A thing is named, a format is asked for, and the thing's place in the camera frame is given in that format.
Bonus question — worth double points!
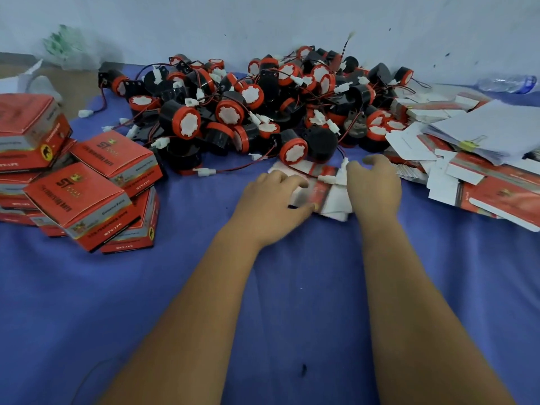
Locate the stack of red boxes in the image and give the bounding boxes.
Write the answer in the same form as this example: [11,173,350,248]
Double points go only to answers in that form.
[0,93,164,255]

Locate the person's right hand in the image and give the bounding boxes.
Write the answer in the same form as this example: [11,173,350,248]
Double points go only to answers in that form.
[345,154,404,226]

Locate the white crumpled paper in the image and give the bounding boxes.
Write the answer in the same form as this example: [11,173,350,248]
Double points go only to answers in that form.
[0,59,64,104]

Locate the person's left forearm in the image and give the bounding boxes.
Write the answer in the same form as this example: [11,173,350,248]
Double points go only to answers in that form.
[96,225,264,405]

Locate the yellow binder clip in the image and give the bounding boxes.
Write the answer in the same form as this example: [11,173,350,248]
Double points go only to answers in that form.
[458,136,488,152]

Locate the blue cloth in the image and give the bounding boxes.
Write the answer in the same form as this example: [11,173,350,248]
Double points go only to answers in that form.
[0,64,540,405]

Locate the person's left hand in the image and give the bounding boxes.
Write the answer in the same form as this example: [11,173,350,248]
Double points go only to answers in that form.
[229,170,316,250]

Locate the clear plastic water bottle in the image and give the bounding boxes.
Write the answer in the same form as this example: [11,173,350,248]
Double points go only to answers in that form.
[477,74,538,95]

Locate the pile of black red horns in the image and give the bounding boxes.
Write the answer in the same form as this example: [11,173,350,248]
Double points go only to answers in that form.
[78,33,432,177]

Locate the red white carton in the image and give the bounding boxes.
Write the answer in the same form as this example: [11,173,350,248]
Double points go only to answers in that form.
[268,159,354,222]

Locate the person's right forearm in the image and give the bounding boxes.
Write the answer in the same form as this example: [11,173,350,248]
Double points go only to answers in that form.
[358,215,517,405]

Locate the pile of unfolded cartons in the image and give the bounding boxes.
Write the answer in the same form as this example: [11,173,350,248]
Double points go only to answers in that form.
[383,92,540,233]

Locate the white paper sheaf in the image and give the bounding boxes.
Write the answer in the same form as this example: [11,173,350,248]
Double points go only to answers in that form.
[423,99,540,166]

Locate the clear green plastic bag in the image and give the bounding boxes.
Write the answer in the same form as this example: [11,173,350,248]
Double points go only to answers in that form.
[36,24,100,72]

